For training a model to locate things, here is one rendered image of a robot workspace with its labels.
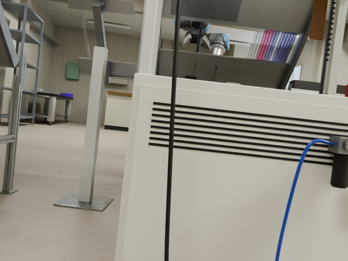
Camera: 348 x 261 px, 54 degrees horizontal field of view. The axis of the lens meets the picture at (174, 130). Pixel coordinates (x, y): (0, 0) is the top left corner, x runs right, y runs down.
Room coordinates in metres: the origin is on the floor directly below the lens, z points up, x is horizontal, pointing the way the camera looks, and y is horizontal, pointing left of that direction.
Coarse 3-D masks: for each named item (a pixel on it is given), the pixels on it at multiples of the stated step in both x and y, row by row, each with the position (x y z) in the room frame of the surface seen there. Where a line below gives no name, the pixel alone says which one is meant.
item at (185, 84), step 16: (144, 80) 0.94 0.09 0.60; (160, 80) 0.94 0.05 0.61; (192, 80) 0.94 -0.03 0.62; (256, 96) 0.94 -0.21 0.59; (272, 96) 0.94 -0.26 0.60; (288, 96) 0.94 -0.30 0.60; (304, 96) 0.94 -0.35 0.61; (320, 96) 0.95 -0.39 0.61; (336, 96) 0.95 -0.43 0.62; (128, 128) 0.94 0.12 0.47; (128, 144) 0.94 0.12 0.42; (128, 160) 0.94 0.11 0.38; (128, 176) 0.94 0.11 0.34; (128, 192) 0.94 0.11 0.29
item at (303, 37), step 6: (312, 12) 1.52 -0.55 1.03; (306, 24) 1.58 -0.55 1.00; (306, 30) 1.57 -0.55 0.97; (300, 36) 1.63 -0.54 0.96; (306, 36) 1.58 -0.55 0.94; (300, 42) 1.62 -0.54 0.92; (294, 48) 1.70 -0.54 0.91; (300, 48) 1.63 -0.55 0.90; (294, 54) 1.69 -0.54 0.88; (294, 60) 1.68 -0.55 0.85; (288, 66) 1.75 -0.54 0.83; (294, 66) 1.71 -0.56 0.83; (288, 72) 1.74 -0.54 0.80; (288, 78) 1.77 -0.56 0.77; (282, 84) 1.81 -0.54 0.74
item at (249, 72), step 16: (160, 48) 1.75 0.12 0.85; (160, 64) 1.81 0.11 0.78; (192, 64) 1.80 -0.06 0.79; (208, 64) 1.79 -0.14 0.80; (224, 64) 1.78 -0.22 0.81; (240, 64) 1.77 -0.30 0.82; (256, 64) 1.77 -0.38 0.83; (272, 64) 1.76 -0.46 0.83; (208, 80) 1.87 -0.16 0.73; (224, 80) 1.86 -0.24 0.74; (240, 80) 1.85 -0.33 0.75; (256, 80) 1.84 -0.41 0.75; (272, 80) 1.84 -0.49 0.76
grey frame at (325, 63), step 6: (144, 0) 1.35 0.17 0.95; (336, 0) 1.36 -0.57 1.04; (144, 6) 1.35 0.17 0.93; (330, 6) 1.39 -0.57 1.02; (144, 12) 1.35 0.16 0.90; (330, 12) 1.38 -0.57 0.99; (330, 24) 1.37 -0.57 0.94; (330, 30) 1.36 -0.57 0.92; (330, 36) 1.36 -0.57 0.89; (330, 42) 1.36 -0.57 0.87; (138, 54) 1.35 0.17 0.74; (324, 54) 1.39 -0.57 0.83; (138, 60) 1.35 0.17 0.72; (324, 60) 1.38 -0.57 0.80; (138, 66) 1.35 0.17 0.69; (324, 66) 1.38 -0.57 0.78; (138, 72) 1.35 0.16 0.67; (324, 72) 1.37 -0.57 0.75; (324, 78) 1.36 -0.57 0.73; (324, 84) 1.36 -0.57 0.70; (324, 90) 1.36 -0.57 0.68
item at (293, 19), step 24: (168, 0) 1.55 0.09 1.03; (192, 0) 1.50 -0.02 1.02; (216, 0) 1.49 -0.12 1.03; (240, 0) 1.48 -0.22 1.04; (264, 0) 1.52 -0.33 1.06; (288, 0) 1.51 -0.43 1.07; (312, 0) 1.50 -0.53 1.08; (240, 24) 1.61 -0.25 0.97; (264, 24) 1.60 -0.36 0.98; (288, 24) 1.59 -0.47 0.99
